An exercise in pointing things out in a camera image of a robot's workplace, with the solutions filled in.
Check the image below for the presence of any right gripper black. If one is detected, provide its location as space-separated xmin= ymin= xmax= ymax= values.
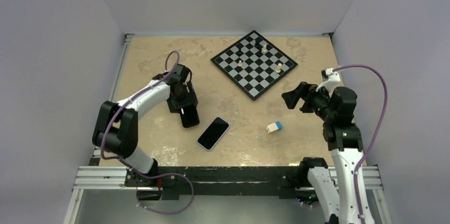
xmin=281 ymin=81 xmax=335 ymax=120

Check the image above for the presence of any black phone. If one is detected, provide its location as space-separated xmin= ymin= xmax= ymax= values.
xmin=179 ymin=105 xmax=200 ymax=128

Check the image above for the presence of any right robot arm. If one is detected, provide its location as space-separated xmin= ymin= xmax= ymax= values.
xmin=282 ymin=82 xmax=375 ymax=223

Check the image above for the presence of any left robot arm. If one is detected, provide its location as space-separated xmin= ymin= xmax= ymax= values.
xmin=92 ymin=64 xmax=200 ymax=186

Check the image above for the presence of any white blue toy block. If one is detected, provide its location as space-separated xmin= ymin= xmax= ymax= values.
xmin=266 ymin=121 xmax=283 ymax=134

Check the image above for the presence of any white chess piece front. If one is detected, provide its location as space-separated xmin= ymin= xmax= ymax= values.
xmin=275 ymin=63 xmax=282 ymax=74

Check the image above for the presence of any black white chessboard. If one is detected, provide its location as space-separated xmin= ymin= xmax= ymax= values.
xmin=211 ymin=30 xmax=298 ymax=100

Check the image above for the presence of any black chess piece back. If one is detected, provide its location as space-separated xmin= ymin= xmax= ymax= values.
xmin=255 ymin=42 xmax=263 ymax=57

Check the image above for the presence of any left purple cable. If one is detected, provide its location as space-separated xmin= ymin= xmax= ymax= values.
xmin=100 ymin=50 xmax=195 ymax=216

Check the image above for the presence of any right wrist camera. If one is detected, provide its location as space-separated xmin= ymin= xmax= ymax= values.
xmin=315 ymin=68 xmax=341 ymax=92

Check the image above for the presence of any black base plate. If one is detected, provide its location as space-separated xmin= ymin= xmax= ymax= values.
xmin=124 ymin=166 xmax=318 ymax=204

